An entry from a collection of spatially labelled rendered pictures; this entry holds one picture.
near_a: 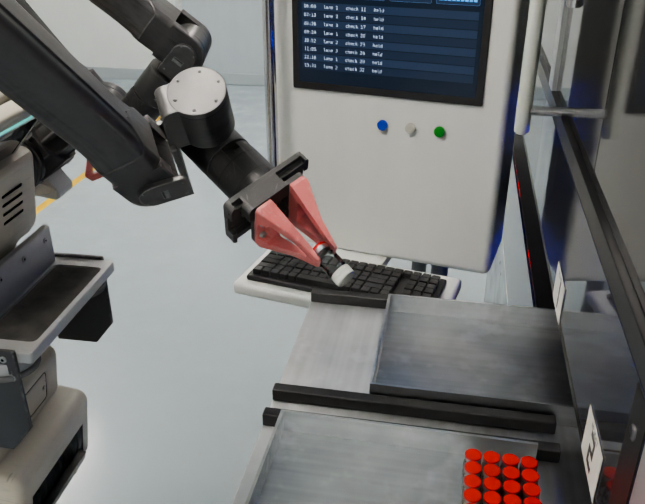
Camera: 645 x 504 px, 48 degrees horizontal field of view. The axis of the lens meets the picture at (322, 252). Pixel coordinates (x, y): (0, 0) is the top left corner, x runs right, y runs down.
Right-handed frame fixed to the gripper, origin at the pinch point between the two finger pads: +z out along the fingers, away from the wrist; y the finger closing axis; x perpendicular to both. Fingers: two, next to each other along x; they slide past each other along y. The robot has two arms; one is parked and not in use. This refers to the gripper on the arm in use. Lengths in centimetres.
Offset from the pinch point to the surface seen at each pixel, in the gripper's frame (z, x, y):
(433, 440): 19.0, 31.4, 5.5
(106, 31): -433, 400, 180
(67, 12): -466, 394, 164
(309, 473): 11.2, 31.6, -9.6
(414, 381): 10.5, 41.0, 13.2
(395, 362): 6.0, 43.9, 14.3
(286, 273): -27, 71, 22
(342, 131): -40, 58, 48
